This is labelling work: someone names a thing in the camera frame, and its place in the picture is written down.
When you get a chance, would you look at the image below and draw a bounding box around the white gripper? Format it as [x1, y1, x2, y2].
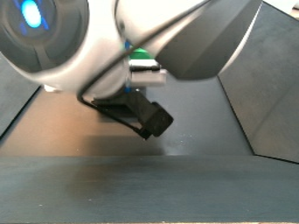
[129, 59, 166, 87]

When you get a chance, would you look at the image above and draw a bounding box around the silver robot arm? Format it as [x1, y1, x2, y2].
[0, 0, 261, 98]

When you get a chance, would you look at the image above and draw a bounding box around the green shape sorter base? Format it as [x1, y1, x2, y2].
[129, 48, 153, 60]

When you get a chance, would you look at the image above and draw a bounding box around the black cable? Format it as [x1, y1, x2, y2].
[76, 0, 213, 138]

